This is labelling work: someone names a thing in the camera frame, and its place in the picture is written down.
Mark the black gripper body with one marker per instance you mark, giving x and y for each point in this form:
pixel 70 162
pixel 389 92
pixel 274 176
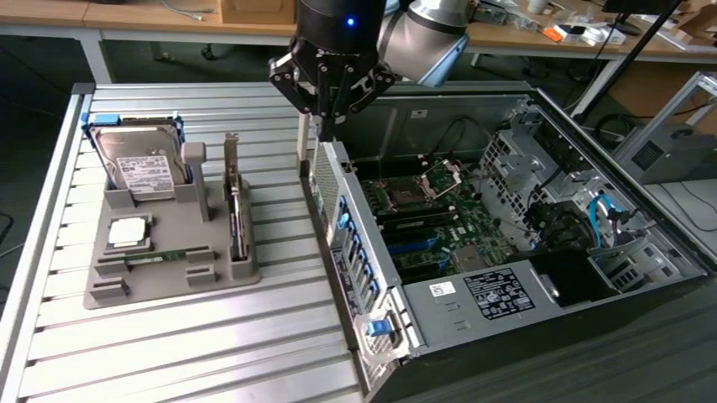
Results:
pixel 335 38

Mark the graphics card with metal bracket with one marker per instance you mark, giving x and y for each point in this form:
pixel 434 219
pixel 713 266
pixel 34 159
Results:
pixel 238 218

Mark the brown cardboard box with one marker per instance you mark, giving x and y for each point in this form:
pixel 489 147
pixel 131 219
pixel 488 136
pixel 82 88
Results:
pixel 253 10

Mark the metal socket cover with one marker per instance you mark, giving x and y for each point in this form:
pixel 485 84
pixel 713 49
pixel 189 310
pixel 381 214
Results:
pixel 442 176

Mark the grey metal device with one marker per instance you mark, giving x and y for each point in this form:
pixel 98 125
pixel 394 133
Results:
pixel 490 12

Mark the CPU socket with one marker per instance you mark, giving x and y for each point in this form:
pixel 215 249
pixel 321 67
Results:
pixel 401 195

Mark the wooden desk with clutter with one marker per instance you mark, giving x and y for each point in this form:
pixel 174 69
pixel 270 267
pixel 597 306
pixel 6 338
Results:
pixel 526 40

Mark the orange small box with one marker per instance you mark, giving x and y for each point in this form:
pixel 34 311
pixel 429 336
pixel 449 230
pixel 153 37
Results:
pixel 553 33

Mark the silver hard disk drive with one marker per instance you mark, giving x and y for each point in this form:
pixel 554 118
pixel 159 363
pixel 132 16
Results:
pixel 141 163

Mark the black RAM stick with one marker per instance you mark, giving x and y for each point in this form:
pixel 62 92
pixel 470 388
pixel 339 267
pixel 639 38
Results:
pixel 417 222

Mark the blue disk caddy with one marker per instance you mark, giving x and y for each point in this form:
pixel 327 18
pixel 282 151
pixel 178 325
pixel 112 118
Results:
pixel 103 118

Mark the white mug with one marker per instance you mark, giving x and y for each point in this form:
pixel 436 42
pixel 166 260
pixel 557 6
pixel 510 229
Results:
pixel 538 5

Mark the green motherboard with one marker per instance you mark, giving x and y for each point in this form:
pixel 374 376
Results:
pixel 476 226

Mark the white small box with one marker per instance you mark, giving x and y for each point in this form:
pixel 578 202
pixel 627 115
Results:
pixel 608 38

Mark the wooden desk with white legs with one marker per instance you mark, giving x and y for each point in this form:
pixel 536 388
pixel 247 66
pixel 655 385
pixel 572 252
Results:
pixel 56 17

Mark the black monitor stand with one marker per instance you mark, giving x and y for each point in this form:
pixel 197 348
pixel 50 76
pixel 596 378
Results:
pixel 621 25

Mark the silver CPU chip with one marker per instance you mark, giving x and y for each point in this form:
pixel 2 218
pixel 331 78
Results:
pixel 127 231

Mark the black stand pole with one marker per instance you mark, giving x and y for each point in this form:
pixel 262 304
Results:
pixel 645 42

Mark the green RAM stick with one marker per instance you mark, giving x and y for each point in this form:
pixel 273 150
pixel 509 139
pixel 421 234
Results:
pixel 157 256

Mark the grey plastic parts rack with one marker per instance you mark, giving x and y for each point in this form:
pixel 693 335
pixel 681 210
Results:
pixel 169 273

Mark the grey power supply unit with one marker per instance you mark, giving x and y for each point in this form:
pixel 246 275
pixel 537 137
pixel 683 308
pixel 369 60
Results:
pixel 448 310

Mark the grey equipment cabinet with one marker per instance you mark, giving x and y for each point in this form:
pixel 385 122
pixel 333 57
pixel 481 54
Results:
pixel 672 155

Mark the blue case latch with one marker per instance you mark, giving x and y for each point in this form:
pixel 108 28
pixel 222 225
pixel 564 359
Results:
pixel 378 327

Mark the folded brown cardboard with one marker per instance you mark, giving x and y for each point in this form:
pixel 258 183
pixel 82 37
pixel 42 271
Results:
pixel 700 25

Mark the silver metal disk bay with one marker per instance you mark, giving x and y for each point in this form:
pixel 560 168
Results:
pixel 633 264

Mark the open PC case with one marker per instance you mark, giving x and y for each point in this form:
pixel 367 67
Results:
pixel 504 378

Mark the aluminium profile frame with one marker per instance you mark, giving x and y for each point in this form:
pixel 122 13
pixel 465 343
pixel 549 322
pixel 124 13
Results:
pixel 687 92

